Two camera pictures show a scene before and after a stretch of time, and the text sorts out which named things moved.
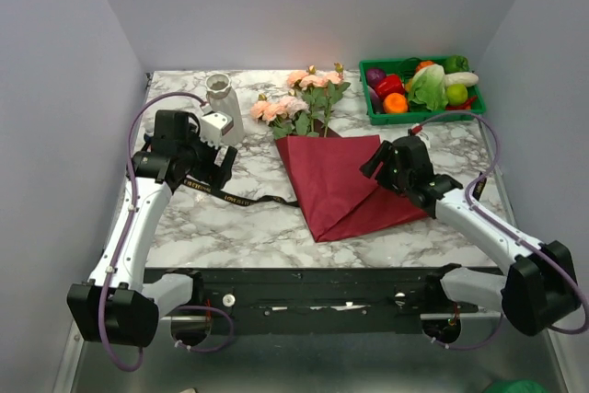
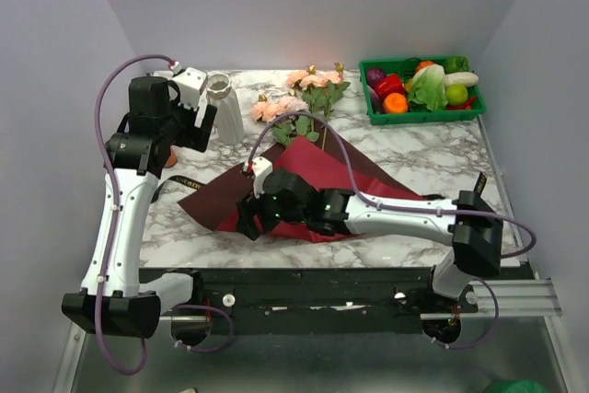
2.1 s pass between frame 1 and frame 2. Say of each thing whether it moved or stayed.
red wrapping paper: moved
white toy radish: stayed
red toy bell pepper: stayed
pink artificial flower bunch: stayed
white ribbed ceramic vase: stayed
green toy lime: stayed
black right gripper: moved
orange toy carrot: stayed
